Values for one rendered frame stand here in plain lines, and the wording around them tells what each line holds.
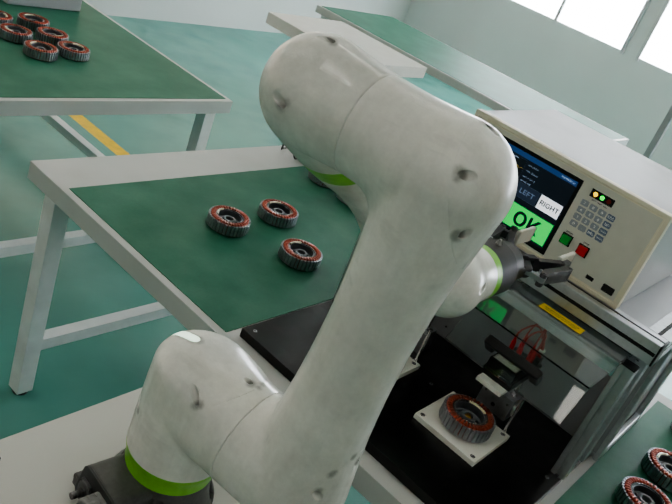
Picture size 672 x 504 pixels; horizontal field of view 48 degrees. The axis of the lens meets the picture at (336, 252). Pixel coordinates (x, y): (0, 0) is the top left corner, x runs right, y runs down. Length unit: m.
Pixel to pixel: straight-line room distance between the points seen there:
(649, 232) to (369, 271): 0.84
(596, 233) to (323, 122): 0.88
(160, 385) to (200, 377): 0.05
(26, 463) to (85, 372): 1.50
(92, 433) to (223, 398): 0.31
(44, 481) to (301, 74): 0.63
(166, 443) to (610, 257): 0.91
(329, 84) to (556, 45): 7.68
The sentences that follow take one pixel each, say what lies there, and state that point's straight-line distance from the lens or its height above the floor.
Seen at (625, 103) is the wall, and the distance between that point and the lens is 8.08.
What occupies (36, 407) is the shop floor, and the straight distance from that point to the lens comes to 2.44.
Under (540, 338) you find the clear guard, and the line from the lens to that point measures 1.39.
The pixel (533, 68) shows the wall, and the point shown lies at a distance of 8.45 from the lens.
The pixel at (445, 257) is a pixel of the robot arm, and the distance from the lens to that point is 0.70.
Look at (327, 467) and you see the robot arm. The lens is 0.84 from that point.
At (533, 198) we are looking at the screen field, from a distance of 1.55.
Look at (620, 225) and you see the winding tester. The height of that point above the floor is 1.26.
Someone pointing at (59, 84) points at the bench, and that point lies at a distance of 2.62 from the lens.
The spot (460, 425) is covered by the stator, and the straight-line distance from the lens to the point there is 1.52.
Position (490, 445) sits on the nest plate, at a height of 0.78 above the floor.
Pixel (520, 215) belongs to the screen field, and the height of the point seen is 1.17.
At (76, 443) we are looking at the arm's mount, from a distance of 1.13.
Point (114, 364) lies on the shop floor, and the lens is 2.64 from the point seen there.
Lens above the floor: 1.65
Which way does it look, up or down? 26 degrees down
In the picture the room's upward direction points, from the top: 22 degrees clockwise
